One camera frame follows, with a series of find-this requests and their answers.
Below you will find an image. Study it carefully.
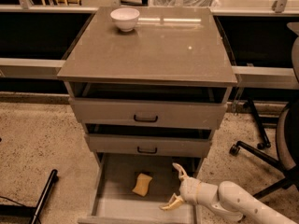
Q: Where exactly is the grey drawer cabinet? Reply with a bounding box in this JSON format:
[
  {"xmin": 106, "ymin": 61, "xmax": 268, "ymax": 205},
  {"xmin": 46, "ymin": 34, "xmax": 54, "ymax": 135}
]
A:
[{"xmin": 57, "ymin": 6, "xmax": 238, "ymax": 224}]

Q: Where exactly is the yellow sponge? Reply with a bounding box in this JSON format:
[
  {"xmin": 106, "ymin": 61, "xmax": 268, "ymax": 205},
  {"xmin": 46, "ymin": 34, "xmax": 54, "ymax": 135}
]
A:
[{"xmin": 132, "ymin": 174, "xmax": 152, "ymax": 197}]

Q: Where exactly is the grey drawer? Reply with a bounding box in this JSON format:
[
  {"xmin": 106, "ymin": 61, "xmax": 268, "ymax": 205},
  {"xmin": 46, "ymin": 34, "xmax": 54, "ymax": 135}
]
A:
[
  {"xmin": 85, "ymin": 134, "xmax": 210, "ymax": 158},
  {"xmin": 78, "ymin": 154, "xmax": 200, "ymax": 224},
  {"xmin": 69, "ymin": 98, "xmax": 227, "ymax": 130}
]

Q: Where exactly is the middle grey drawer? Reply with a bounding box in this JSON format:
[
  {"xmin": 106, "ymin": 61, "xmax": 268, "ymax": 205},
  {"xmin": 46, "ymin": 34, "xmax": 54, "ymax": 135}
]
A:
[{"xmin": 85, "ymin": 134, "xmax": 210, "ymax": 158}]

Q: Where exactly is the bottom grey drawer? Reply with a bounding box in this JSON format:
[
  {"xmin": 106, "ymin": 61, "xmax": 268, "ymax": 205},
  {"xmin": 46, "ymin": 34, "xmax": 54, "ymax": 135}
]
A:
[{"xmin": 78, "ymin": 154, "xmax": 200, "ymax": 224}]

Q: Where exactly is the white ceramic bowl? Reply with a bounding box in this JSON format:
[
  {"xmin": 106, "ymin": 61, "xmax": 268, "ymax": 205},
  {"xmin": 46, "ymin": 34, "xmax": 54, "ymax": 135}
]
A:
[{"xmin": 110, "ymin": 7, "xmax": 140, "ymax": 32}]

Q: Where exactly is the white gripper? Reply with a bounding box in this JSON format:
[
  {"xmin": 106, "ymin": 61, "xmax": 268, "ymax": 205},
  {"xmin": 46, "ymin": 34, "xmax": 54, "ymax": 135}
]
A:
[{"xmin": 160, "ymin": 162, "xmax": 219, "ymax": 211}]

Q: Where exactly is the grey metal rail frame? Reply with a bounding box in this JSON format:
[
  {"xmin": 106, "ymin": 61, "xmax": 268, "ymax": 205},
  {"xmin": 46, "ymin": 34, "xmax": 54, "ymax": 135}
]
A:
[{"xmin": 0, "ymin": 0, "xmax": 299, "ymax": 90}]

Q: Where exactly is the black floor stand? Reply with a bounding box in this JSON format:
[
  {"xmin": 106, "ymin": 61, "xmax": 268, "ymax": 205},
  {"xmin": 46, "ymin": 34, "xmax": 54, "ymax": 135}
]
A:
[{"xmin": 0, "ymin": 168, "xmax": 60, "ymax": 224}]

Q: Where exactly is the black stand leg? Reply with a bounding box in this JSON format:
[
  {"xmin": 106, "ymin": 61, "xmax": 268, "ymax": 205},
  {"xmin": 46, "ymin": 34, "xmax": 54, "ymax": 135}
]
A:
[{"xmin": 243, "ymin": 99, "xmax": 271, "ymax": 149}]

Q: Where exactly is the top grey drawer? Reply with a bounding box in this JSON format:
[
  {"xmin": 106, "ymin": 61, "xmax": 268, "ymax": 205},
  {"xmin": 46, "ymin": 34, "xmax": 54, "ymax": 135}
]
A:
[{"xmin": 69, "ymin": 98, "xmax": 227, "ymax": 130}]

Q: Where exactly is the black office chair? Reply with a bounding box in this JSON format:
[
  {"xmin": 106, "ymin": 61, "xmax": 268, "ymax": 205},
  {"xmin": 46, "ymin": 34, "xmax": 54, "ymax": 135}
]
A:
[{"xmin": 229, "ymin": 21, "xmax": 299, "ymax": 201}]

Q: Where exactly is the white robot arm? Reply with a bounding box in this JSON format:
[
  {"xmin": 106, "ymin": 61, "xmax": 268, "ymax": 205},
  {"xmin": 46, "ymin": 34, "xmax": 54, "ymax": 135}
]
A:
[{"xmin": 161, "ymin": 162, "xmax": 297, "ymax": 224}]

